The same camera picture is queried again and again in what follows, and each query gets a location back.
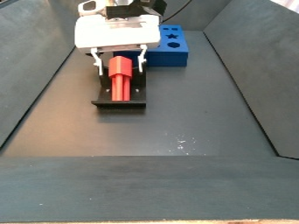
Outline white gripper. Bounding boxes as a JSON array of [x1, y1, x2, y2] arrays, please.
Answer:
[[75, 15, 162, 76]]

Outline red three prong object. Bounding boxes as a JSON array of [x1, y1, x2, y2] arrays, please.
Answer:
[[108, 56, 132, 102]]

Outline black curved fixture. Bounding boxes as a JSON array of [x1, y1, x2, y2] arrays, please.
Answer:
[[91, 67, 146, 109]]

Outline blue foam shape board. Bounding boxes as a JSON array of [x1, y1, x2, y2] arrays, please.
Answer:
[[144, 24, 190, 67]]

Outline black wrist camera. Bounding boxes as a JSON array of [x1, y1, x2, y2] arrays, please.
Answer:
[[78, 0, 168, 19]]

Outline black cable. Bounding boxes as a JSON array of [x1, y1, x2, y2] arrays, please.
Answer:
[[163, 0, 194, 23]]

